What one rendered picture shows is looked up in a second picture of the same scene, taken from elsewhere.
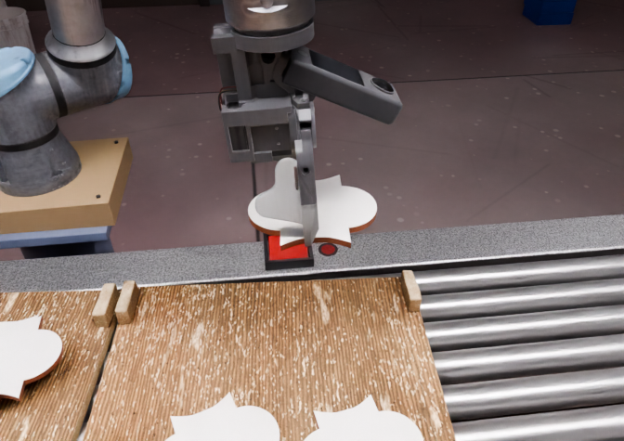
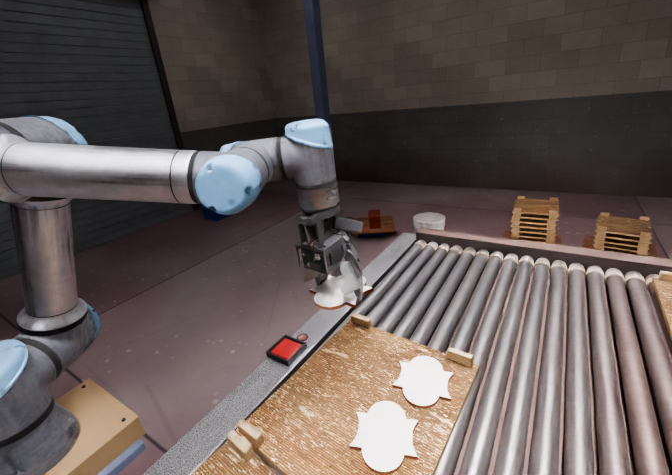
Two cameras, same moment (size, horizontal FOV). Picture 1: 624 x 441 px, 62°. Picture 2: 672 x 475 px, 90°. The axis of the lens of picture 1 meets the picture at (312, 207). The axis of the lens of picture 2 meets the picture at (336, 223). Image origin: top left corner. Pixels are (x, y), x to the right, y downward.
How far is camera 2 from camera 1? 0.47 m
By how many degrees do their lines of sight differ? 45
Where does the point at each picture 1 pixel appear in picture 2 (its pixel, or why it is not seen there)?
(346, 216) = not seen: hidden behind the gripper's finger
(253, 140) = (331, 259)
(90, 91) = (77, 345)
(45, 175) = (62, 438)
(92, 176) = (96, 415)
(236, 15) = (321, 203)
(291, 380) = (368, 386)
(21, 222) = not seen: outside the picture
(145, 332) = (279, 436)
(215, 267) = (262, 386)
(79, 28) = (67, 297)
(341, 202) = not seen: hidden behind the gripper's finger
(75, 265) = (168, 462)
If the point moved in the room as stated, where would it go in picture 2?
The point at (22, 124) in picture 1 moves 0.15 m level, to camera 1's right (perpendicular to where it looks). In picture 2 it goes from (33, 402) to (120, 354)
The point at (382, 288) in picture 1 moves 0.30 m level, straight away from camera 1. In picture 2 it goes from (348, 329) to (289, 290)
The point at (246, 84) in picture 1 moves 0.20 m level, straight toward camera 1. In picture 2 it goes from (322, 235) to (430, 252)
